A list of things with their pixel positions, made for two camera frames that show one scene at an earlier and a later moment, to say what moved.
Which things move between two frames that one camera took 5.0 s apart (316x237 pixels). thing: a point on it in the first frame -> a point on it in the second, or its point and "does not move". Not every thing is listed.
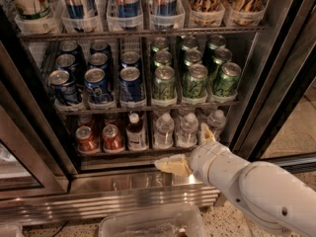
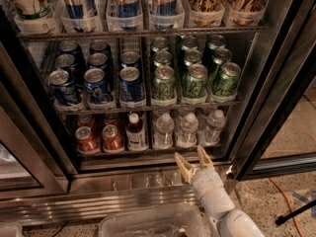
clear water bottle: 187,136 does not move
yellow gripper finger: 177,164 -> 185,167
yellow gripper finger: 205,134 -> 204,160
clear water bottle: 216,123 does not move
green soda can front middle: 196,82 does not move
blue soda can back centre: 100,46 does not move
